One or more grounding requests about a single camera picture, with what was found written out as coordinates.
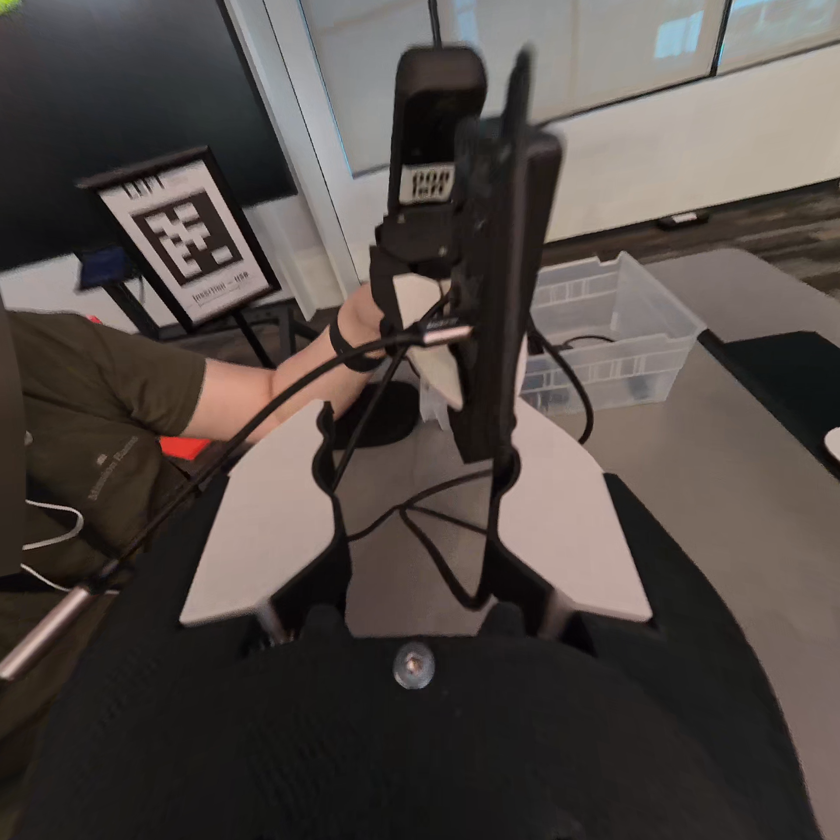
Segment black monitor screen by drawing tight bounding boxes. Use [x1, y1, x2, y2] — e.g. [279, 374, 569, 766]
[0, 0, 298, 271]

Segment thick black hub cable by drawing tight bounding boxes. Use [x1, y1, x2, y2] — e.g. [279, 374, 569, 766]
[335, 335, 595, 613]

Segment black USB cable grey plugs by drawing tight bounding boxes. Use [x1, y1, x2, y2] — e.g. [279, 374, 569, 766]
[0, 315, 476, 685]

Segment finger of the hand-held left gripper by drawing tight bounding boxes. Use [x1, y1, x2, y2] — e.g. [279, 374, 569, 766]
[393, 275, 471, 412]

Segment clear plastic bin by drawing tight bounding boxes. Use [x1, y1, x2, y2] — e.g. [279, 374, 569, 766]
[519, 251, 704, 416]

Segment black USB hub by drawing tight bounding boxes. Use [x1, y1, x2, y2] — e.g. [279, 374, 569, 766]
[451, 46, 567, 468]

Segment black white marker sign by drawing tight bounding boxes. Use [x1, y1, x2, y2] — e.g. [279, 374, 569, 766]
[75, 143, 329, 371]

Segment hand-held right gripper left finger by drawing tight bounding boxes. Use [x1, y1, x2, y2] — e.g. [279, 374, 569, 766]
[178, 401, 353, 640]

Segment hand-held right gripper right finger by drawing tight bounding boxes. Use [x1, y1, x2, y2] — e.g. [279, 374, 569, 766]
[477, 398, 656, 640]

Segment person's left forearm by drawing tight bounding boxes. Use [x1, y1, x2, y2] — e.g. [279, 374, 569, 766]
[184, 315, 355, 442]

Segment person's left hand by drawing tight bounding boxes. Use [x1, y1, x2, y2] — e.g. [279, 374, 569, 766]
[330, 281, 396, 376]

